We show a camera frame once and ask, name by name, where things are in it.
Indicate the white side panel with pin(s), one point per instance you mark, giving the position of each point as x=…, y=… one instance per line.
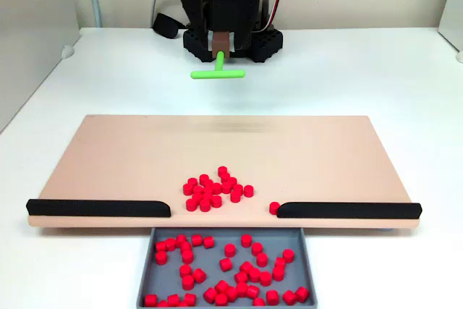
x=452, y=1

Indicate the grey shallow tray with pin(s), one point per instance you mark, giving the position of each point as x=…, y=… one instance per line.
x=220, y=239

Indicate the black board rail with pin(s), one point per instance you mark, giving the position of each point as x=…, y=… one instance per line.
x=347, y=210
x=97, y=208

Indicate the green T-shaped pusher tool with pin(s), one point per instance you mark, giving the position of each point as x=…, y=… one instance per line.
x=218, y=74

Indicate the red cylindrical granule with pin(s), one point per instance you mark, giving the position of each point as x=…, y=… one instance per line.
x=265, y=278
x=254, y=274
x=262, y=259
x=274, y=208
x=197, y=198
x=216, y=188
x=206, y=197
x=196, y=240
x=187, y=189
x=289, y=297
x=216, y=201
x=162, y=304
x=232, y=182
x=161, y=246
x=204, y=205
x=279, y=262
x=241, y=289
x=204, y=179
x=272, y=297
x=252, y=291
x=208, y=242
x=221, y=299
x=231, y=293
x=241, y=277
x=208, y=183
x=190, y=299
x=246, y=267
x=150, y=300
x=257, y=248
x=246, y=240
x=237, y=189
x=248, y=190
x=185, y=270
x=186, y=247
x=225, y=264
x=187, y=282
x=192, y=182
x=221, y=286
x=230, y=250
x=173, y=300
x=161, y=257
x=235, y=197
x=259, y=301
x=198, y=190
x=210, y=294
x=181, y=240
x=223, y=171
x=225, y=177
x=288, y=255
x=170, y=244
x=208, y=191
x=199, y=275
x=191, y=204
x=187, y=256
x=226, y=187
x=278, y=273
x=301, y=294

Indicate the pink flat board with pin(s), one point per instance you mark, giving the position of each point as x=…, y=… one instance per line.
x=126, y=160

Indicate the white table clip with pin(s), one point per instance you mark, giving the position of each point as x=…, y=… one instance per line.
x=67, y=52
x=459, y=56

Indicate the beige partition panel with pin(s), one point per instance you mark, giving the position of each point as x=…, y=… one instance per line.
x=32, y=52

